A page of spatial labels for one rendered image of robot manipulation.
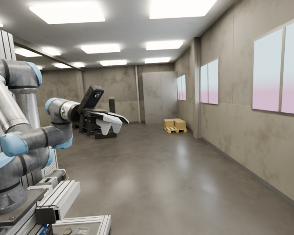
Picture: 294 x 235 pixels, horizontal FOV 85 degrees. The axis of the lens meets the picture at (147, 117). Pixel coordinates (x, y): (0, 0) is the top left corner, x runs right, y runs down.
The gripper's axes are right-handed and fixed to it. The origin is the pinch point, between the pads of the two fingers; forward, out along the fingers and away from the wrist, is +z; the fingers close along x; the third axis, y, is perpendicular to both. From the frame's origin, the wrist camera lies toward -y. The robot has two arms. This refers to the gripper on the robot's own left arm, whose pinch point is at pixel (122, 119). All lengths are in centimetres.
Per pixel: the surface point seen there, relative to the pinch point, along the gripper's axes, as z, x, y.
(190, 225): 5, -159, 135
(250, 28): 14, -297, -159
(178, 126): -176, -604, 80
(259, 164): 75, -302, 70
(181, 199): -20, -201, 134
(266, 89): 55, -275, -55
